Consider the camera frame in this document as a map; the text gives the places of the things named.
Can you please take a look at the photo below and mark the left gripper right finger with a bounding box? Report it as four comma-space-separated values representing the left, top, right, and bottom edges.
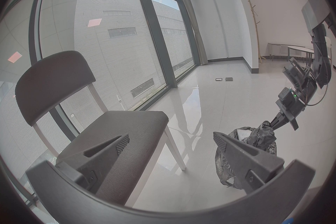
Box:
213, 132, 285, 196

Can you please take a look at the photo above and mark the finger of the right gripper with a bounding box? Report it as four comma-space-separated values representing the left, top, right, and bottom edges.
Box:
270, 111, 285, 127
273, 114, 290, 130

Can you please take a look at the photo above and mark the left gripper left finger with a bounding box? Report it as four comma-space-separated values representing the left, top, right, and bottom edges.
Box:
75, 134, 131, 194

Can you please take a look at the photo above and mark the black plastic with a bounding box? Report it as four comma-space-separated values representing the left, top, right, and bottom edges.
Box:
248, 121, 277, 151

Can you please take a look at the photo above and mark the black plastic bag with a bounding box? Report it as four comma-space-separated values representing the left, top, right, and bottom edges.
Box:
215, 126, 279, 190

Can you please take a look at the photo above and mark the white table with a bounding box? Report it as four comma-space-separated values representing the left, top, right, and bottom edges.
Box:
287, 45, 314, 64

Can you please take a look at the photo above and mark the wooden coat stand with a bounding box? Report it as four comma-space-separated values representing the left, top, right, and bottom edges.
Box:
247, 0, 270, 64

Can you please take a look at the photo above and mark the grey chair with white legs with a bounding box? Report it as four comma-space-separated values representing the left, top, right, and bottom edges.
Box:
14, 50, 187, 208

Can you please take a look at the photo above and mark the grey curtain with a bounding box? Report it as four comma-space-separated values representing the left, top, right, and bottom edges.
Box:
194, 30, 208, 66

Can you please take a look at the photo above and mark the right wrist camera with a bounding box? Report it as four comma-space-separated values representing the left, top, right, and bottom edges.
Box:
278, 87, 296, 106

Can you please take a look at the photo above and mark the black cable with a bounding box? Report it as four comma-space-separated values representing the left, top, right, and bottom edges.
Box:
306, 84, 329, 107

